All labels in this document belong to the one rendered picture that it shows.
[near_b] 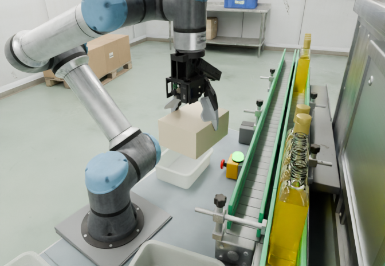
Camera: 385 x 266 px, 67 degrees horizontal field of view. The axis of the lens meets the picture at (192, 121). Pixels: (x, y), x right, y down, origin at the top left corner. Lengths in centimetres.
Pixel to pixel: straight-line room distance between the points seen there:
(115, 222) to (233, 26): 608
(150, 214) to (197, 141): 38
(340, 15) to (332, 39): 47
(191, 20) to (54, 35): 30
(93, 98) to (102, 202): 30
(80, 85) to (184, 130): 38
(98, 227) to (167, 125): 37
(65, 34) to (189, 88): 29
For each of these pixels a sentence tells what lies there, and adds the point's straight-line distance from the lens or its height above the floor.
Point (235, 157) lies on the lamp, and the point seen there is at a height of 84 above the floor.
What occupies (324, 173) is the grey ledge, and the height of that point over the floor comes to 88.
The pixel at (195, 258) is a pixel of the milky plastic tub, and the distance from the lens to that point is 79.
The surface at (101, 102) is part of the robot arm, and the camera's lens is 92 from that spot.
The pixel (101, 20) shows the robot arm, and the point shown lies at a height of 138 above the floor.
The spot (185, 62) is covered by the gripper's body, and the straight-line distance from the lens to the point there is 68.
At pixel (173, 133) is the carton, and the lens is 73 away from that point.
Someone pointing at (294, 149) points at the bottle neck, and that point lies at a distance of 62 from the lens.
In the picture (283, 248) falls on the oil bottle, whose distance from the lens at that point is 69.
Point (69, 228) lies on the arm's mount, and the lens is 101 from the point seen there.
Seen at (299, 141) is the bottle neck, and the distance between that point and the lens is 67.
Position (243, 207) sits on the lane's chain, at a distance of 85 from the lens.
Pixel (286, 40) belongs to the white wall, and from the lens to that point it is 660.
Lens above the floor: 146
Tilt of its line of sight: 27 degrees down
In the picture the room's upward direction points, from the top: straight up
